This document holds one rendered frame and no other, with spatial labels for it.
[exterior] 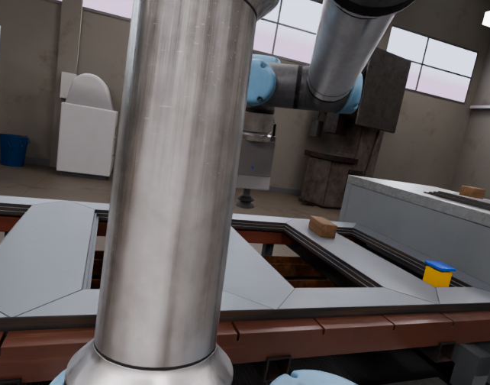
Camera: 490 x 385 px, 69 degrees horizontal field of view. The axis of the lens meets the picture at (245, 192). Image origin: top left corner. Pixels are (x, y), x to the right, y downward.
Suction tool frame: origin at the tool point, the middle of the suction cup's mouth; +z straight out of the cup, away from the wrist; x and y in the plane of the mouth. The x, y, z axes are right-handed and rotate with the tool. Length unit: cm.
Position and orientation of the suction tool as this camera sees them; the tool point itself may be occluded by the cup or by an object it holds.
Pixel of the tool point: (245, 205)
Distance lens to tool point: 80.2
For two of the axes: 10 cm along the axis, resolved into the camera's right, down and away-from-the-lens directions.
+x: 1.5, 2.7, -9.5
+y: -9.8, -0.7, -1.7
